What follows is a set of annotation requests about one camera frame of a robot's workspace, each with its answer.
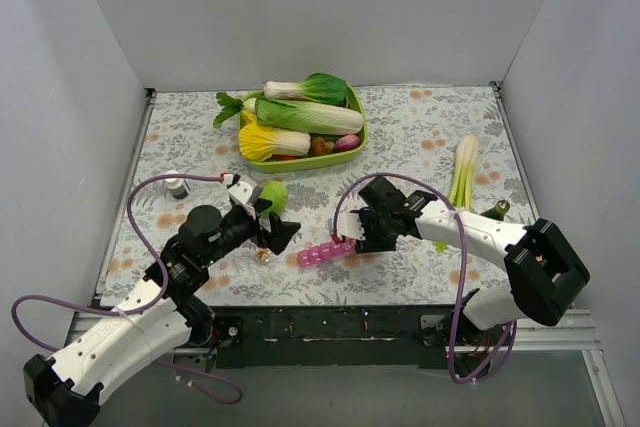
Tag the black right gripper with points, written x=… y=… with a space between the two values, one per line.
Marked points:
x=367 y=232

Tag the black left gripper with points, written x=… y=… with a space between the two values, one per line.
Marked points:
x=265 y=230

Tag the clear pill bottle lid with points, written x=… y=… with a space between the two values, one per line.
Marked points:
x=263 y=256

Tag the pink weekly pill organizer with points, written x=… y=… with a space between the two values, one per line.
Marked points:
x=325 y=252

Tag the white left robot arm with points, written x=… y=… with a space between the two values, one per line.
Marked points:
x=160 y=313

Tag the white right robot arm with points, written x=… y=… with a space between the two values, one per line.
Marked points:
x=544 y=273

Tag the round green cabbage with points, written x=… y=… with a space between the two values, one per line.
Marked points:
x=273 y=198

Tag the purple red onion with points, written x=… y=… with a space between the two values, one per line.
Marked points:
x=347 y=143

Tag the yellow napa cabbage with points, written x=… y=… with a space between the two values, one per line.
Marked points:
x=259 y=143

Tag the brown shiitake mushroom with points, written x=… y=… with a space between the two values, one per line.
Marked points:
x=320 y=147

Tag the celery stalk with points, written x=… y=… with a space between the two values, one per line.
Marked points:
x=466 y=157

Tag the small white blue pill bottle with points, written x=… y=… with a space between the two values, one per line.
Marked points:
x=176 y=187

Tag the green glass bottle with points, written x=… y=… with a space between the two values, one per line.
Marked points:
x=498 y=211

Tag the green napa cabbage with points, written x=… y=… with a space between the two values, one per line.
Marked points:
x=309 y=117

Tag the floral patterned tablecloth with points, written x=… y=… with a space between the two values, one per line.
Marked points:
x=413 y=133

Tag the lime green plastic basket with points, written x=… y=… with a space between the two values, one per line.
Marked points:
x=271 y=166

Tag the white radish with leaves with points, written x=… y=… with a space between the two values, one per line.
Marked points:
x=231 y=106

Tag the green bok choy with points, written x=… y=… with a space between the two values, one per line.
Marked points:
x=318 y=87

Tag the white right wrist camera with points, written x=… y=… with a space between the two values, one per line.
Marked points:
x=349 y=225

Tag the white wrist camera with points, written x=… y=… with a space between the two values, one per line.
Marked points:
x=243 y=191
x=349 y=225

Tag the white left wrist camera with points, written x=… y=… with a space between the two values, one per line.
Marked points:
x=243 y=191

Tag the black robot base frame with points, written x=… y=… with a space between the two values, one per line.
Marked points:
x=284 y=336

